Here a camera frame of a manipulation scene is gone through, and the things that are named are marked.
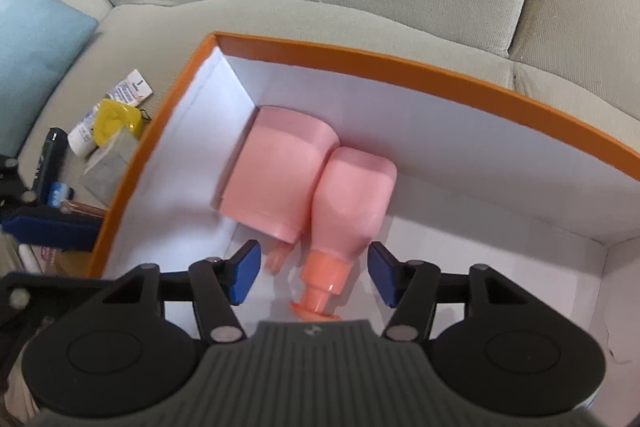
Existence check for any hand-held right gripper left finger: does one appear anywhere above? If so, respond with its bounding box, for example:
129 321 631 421
102 242 262 344

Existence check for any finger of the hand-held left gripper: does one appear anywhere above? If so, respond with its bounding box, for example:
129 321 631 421
0 154 103 254
0 271 103 334

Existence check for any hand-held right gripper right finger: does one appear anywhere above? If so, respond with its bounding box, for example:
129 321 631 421
367 241 529 342

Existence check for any colourful blue pink packet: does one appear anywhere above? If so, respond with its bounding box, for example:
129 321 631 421
47 182 76 208

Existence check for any dark blue spray can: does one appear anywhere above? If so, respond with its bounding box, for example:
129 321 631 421
32 127 69 206

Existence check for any small pink pump bottle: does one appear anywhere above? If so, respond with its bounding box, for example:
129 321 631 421
290 147 399 324

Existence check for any large pink pump bottle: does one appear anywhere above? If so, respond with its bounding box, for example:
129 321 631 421
212 105 342 276

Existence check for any orange cardboard box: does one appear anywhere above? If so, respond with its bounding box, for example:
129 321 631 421
87 32 640 408

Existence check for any grey small box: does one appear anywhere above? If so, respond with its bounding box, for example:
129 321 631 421
81 132 139 208

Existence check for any yellow tape measure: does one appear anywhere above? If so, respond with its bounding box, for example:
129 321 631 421
94 99 152 146

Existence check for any white squeeze tube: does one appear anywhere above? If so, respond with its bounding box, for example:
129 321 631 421
67 69 153 156

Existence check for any light blue pillow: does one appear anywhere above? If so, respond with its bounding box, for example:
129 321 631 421
0 0 100 154

